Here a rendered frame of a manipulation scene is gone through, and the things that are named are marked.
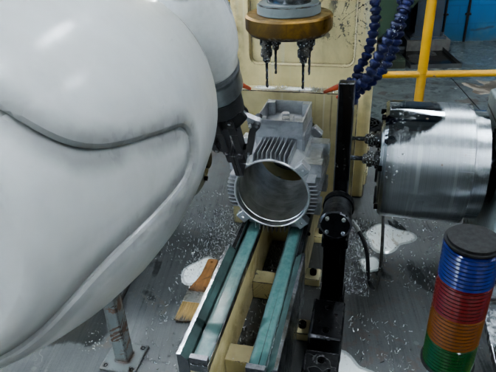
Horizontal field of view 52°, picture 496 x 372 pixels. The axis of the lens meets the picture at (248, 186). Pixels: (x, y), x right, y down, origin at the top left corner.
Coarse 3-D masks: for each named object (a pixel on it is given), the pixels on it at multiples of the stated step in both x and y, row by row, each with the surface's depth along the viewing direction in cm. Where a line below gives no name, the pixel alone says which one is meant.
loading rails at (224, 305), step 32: (224, 256) 99; (256, 256) 108; (288, 256) 101; (224, 288) 94; (256, 288) 107; (288, 288) 92; (192, 320) 85; (224, 320) 87; (288, 320) 84; (192, 352) 80; (224, 352) 88; (256, 352) 80; (288, 352) 86
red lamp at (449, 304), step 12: (444, 288) 56; (492, 288) 55; (432, 300) 60; (444, 300) 57; (456, 300) 55; (468, 300) 55; (480, 300) 55; (444, 312) 57; (456, 312) 56; (468, 312) 56; (480, 312) 56; (468, 324) 56
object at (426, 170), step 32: (384, 128) 102; (416, 128) 98; (448, 128) 97; (480, 128) 97; (384, 160) 99; (416, 160) 97; (448, 160) 96; (480, 160) 95; (384, 192) 101; (416, 192) 99; (448, 192) 97; (480, 192) 97
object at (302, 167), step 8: (312, 128) 114; (320, 128) 115; (320, 136) 114; (248, 160) 102; (304, 160) 100; (296, 168) 99; (304, 168) 98; (240, 216) 108; (304, 216) 105; (296, 224) 105; (304, 224) 105
